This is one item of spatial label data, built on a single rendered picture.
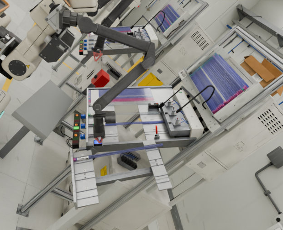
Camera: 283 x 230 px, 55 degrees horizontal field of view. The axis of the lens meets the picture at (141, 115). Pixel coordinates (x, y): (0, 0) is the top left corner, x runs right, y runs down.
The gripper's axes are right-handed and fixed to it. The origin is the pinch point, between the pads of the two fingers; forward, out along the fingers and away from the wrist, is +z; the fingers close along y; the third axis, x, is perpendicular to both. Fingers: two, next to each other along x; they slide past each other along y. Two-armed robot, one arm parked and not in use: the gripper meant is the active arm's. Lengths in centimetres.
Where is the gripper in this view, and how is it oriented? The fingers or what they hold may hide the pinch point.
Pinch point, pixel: (99, 142)
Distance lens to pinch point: 168.1
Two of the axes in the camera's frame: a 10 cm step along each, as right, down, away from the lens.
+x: -9.9, 0.6, -1.5
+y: -1.6, -5.7, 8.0
